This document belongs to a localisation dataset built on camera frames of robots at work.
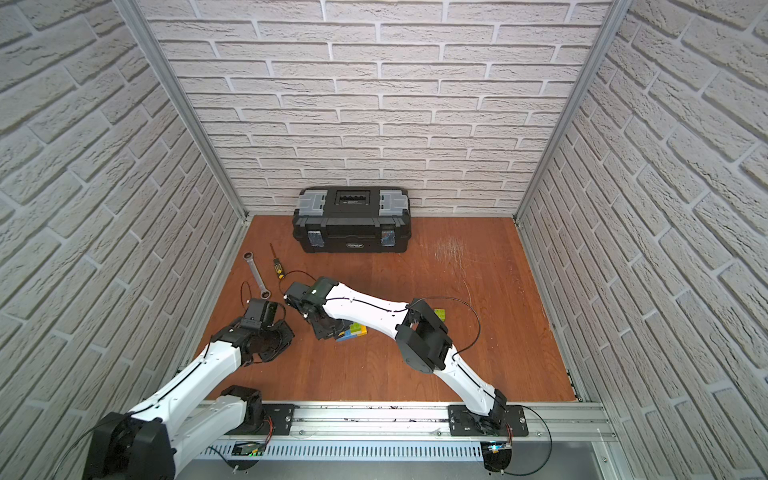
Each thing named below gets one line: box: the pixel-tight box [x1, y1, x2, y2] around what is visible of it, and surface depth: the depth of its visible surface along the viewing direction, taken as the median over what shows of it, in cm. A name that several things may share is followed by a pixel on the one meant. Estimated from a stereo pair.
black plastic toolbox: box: [292, 186, 412, 253], surface depth 100 cm
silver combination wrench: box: [243, 251, 272, 300], surface depth 99 cm
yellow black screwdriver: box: [270, 243, 285, 280], surface depth 102 cm
